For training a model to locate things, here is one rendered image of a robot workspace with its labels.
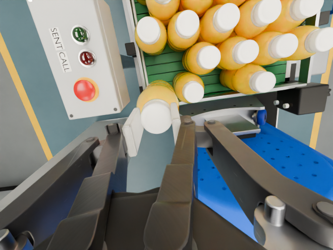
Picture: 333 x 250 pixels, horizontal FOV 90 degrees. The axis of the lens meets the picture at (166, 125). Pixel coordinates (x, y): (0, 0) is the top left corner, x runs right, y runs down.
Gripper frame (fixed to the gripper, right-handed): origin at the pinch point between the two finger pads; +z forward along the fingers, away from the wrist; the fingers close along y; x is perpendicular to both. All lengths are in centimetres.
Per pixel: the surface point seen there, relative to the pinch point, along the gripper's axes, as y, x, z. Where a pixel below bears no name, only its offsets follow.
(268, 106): 78, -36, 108
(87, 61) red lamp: -10.3, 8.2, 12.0
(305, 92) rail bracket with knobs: 34.8, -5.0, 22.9
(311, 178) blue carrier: 23.6, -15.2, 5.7
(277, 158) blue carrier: 22.2, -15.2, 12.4
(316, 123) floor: 131, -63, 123
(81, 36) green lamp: -10.2, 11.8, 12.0
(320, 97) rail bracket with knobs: 38.6, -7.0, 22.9
